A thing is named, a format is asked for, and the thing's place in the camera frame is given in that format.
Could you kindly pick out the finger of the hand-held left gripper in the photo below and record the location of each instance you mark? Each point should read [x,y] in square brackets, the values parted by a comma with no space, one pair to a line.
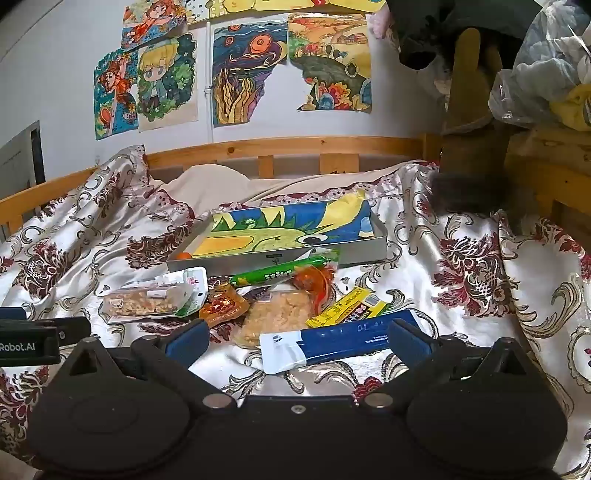
[74,330]
[11,313]

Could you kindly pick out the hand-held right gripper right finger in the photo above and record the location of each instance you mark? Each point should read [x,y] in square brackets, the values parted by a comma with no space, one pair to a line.
[408,341]

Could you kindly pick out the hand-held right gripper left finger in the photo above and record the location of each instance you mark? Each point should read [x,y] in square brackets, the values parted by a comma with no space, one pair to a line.
[187,344]

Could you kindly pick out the nut bar packet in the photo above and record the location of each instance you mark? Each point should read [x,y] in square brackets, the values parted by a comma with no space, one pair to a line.
[138,300]

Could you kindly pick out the yellow snack packet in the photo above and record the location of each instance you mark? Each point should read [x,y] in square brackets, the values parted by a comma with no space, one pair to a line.
[341,307]

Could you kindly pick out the blue white long packet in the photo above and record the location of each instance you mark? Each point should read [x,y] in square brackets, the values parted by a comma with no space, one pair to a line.
[332,341]

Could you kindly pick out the clear rice cracker bag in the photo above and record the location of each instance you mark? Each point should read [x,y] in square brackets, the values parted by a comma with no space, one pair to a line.
[272,318]

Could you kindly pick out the grey metal tray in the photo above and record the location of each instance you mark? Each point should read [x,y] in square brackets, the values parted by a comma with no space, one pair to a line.
[221,261]

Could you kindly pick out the floral satin blanket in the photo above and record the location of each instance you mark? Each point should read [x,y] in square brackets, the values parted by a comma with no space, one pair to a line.
[461,300]

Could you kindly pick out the small orange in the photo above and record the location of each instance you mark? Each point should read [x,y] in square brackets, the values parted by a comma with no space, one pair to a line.
[184,255]

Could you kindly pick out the green sausage stick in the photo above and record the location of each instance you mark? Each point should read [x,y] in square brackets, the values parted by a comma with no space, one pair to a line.
[268,275]

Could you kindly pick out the orange candy bag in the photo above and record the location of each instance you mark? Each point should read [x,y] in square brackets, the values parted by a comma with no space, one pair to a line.
[314,286]

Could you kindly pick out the colourful drawing sheet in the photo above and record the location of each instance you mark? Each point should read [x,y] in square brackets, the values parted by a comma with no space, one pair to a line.
[277,230]

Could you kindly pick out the beige bed sheet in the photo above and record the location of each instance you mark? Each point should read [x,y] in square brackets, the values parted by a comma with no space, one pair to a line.
[217,184]

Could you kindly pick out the mustard hanging garment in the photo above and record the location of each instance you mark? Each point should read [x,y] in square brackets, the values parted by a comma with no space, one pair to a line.
[466,92]

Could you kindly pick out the white crumpled cloth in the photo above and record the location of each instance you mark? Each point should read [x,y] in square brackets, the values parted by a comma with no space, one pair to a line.
[441,78]

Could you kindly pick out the clear plastic bag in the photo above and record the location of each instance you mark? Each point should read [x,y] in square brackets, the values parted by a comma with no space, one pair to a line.
[540,78]

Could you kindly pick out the black hanging garment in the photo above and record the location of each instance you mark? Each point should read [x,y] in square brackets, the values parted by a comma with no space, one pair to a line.
[425,27]

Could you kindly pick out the orange haired girl drawing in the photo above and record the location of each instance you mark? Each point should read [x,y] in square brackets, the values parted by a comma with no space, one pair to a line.
[152,23]

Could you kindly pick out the wooden bed frame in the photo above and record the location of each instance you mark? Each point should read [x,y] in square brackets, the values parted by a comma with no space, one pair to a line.
[277,146]

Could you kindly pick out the white wall pipe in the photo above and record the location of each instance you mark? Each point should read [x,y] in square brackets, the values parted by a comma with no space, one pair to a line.
[209,110]

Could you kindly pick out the wooden frame boards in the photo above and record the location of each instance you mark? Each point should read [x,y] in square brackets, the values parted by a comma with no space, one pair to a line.
[554,157]

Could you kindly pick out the blue girl wall drawing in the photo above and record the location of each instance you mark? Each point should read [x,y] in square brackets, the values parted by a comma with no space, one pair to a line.
[113,97]

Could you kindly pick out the blond child wall drawing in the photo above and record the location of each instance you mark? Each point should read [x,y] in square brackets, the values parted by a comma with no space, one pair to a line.
[166,78]

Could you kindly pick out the flower landscape wall drawing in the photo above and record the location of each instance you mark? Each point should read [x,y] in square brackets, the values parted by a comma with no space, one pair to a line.
[332,60]

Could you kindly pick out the pineapple wall drawing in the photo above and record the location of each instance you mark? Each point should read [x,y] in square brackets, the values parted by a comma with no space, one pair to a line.
[203,11]

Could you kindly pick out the jellyfish wall drawing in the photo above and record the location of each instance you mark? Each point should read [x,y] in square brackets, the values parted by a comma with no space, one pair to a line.
[360,5]

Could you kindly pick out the beach wall drawing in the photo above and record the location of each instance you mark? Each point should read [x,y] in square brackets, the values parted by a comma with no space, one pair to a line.
[291,4]

